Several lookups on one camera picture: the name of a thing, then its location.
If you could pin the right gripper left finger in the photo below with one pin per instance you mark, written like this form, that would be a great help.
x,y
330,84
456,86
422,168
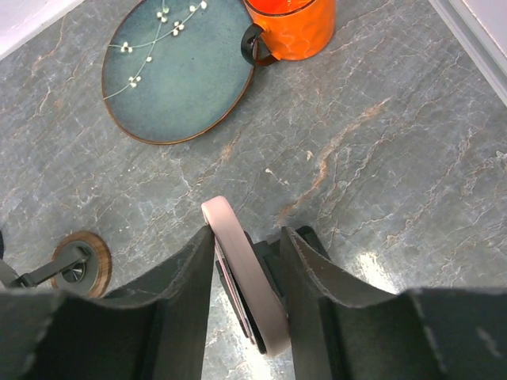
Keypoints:
x,y
153,327

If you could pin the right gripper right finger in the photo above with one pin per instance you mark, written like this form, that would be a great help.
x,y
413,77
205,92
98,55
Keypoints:
x,y
344,328

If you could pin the pink cased phone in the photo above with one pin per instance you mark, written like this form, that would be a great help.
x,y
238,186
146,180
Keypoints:
x,y
266,309

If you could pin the blue ceramic plate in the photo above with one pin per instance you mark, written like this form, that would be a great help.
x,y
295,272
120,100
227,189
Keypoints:
x,y
173,69

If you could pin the orange mug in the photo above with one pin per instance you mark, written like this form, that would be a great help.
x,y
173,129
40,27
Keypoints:
x,y
287,30

